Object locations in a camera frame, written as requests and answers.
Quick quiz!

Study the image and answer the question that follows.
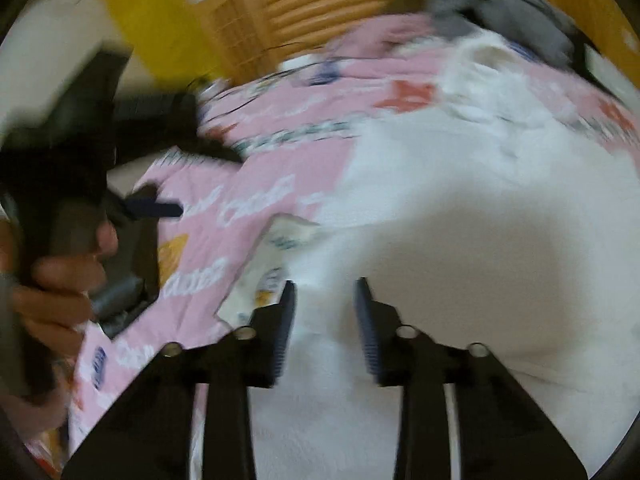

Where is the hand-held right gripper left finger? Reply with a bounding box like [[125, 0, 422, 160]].
[[62, 281, 298, 480]]

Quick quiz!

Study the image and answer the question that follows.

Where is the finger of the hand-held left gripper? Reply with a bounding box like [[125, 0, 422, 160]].
[[175, 137, 246, 164], [122, 199, 184, 221]]

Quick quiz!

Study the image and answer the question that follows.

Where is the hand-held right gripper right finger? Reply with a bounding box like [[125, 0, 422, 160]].
[[353, 277, 589, 480]]

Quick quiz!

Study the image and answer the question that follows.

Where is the white knit towel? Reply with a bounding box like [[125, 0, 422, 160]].
[[216, 30, 640, 480]]

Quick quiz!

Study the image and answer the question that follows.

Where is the person's left hand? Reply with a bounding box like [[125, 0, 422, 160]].
[[0, 219, 121, 361]]

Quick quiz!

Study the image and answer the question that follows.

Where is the pink printed blanket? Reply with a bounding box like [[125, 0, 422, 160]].
[[65, 12, 640, 461]]

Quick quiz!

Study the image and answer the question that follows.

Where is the yellow cloth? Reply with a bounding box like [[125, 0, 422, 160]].
[[95, 0, 217, 86]]

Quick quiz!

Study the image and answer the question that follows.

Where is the wooden slatted headboard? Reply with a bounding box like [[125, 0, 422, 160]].
[[197, 0, 640, 86]]

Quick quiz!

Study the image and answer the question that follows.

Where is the grey garment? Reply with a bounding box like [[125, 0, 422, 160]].
[[425, 0, 591, 68]]

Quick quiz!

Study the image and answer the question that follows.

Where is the thin black cable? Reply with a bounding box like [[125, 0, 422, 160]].
[[187, 40, 323, 116]]

